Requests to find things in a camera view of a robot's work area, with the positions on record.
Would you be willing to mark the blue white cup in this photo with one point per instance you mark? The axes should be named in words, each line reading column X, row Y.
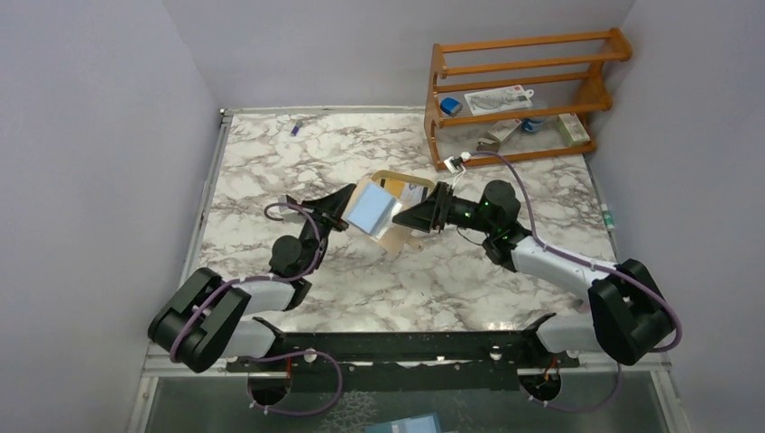
column 533, row 125

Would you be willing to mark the tan oval tray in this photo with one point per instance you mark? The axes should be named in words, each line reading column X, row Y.
column 380, row 175

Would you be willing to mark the green white box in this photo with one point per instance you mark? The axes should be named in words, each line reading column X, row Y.
column 572, row 129

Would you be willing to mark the white packaged item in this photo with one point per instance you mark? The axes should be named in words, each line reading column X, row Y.
column 499, row 100

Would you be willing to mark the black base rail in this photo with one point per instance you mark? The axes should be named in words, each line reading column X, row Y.
column 401, row 361

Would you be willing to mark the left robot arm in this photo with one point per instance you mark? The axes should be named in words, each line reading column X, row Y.
column 200, row 323

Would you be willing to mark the yellow white card in tray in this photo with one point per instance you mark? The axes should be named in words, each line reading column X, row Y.
column 407, row 192

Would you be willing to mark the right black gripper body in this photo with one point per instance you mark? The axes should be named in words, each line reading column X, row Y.
column 456, row 211

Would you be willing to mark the blue object at bottom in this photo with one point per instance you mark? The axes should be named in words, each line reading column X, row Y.
column 427, row 423

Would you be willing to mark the orange wooden rack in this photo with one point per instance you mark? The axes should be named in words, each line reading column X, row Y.
column 537, row 78

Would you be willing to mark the blue small box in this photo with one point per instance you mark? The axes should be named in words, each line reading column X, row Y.
column 450, row 106

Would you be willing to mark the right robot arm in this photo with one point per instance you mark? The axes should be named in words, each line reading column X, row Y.
column 628, row 316

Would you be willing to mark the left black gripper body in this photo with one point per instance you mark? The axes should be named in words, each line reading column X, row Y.
column 326, row 224

